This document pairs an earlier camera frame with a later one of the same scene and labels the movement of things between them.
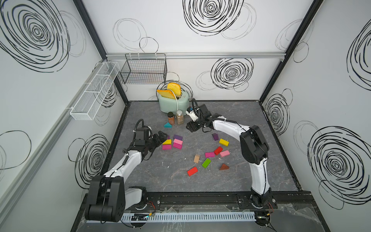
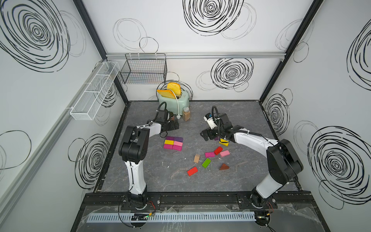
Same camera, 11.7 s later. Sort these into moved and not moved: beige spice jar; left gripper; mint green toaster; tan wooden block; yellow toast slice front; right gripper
Moved: beige spice jar; right gripper; left gripper
Not moved: yellow toast slice front; tan wooden block; mint green toaster
